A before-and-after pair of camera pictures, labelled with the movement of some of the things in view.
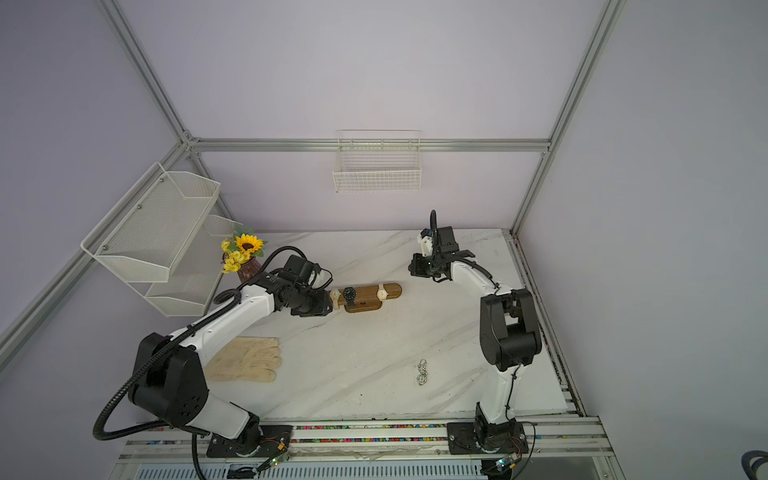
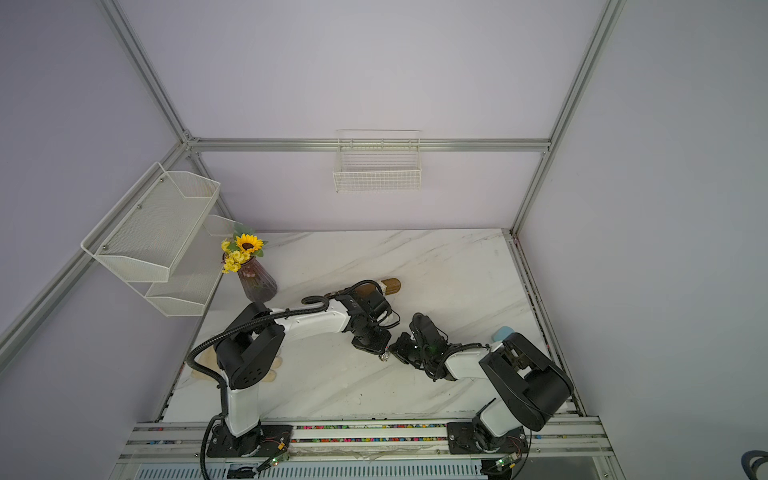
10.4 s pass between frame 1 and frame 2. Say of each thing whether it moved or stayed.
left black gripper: moved
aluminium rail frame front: stayed
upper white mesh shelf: stayed
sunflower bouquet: stayed
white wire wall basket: stayed
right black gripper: moved
